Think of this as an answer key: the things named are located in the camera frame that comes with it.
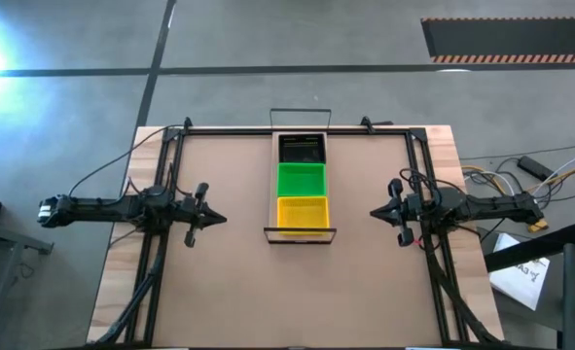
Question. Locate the green plastic basket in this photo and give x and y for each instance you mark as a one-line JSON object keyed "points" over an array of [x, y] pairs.
{"points": [[301, 180]]}

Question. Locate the black hazard-striped floor mat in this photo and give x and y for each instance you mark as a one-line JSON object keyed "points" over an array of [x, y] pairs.
{"points": [[511, 39]]}

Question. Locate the black aluminium table frame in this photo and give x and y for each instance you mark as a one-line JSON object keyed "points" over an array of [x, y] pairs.
{"points": [[228, 131]]}

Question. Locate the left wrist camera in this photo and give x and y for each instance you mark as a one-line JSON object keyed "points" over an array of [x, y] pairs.
{"points": [[187, 205]]}

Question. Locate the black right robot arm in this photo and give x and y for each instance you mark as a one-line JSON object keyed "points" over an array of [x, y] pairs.
{"points": [[486, 206]]}

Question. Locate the yellow plastic basket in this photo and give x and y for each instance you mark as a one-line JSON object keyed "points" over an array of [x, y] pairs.
{"points": [[302, 214]]}

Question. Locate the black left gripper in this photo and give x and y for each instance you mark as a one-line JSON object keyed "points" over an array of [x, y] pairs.
{"points": [[197, 226]]}

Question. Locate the black plastic basket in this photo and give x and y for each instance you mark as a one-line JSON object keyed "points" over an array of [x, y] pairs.
{"points": [[301, 150]]}

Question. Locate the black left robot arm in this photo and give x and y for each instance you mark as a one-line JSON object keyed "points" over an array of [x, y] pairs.
{"points": [[102, 208]]}

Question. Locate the black power strip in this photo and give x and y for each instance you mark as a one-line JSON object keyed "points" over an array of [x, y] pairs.
{"points": [[535, 167]]}

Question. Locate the black frame clamp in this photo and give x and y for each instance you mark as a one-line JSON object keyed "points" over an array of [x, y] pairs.
{"points": [[366, 124], [188, 122]]}

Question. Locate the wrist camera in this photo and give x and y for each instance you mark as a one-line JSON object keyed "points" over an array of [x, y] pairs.
{"points": [[413, 205], [187, 205]]}

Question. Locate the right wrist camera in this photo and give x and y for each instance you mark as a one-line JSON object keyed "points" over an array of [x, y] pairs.
{"points": [[413, 205]]}

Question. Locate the white paper sheet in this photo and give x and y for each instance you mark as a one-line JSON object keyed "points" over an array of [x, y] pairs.
{"points": [[515, 282]]}

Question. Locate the yellow plug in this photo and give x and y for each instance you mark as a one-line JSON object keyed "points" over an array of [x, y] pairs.
{"points": [[540, 226]]}

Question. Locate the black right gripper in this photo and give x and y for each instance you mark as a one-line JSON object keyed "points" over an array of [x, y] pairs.
{"points": [[399, 223]]}

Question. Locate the grey metal stand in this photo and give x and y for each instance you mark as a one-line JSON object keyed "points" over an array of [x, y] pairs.
{"points": [[5, 238]]}

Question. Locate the brown table mat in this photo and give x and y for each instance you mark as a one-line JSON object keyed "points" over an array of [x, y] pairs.
{"points": [[365, 291]]}

